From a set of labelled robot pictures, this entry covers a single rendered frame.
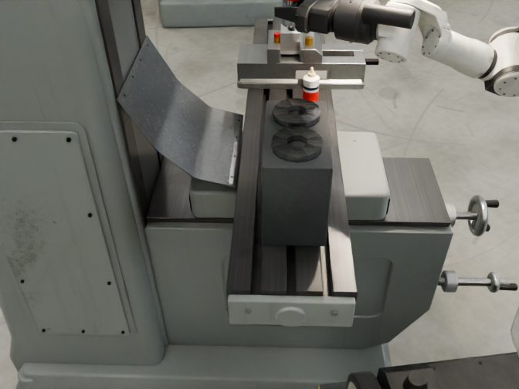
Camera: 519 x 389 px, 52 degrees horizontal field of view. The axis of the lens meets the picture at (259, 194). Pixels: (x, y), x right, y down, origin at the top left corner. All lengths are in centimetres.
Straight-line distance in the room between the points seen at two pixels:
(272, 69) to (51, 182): 64
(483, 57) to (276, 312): 66
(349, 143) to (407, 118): 176
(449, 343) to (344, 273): 118
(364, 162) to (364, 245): 22
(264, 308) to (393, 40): 56
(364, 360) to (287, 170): 99
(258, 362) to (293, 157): 97
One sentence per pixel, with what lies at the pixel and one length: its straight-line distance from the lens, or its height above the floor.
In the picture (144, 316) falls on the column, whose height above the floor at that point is 42.
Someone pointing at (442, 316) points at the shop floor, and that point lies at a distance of 219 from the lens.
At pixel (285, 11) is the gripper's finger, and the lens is 118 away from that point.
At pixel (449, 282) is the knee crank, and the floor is 54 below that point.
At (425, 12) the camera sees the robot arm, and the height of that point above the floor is 126.
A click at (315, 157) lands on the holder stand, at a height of 113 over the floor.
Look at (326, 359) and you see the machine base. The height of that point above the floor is 20.
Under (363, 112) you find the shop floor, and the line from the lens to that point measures 322.
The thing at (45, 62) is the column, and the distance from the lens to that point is 114.
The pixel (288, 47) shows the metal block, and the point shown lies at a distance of 149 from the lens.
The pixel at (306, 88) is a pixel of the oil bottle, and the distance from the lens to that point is 137.
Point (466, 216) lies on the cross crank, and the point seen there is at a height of 65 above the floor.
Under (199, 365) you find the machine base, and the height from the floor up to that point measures 20.
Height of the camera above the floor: 167
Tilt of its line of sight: 41 degrees down
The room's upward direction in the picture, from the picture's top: 1 degrees counter-clockwise
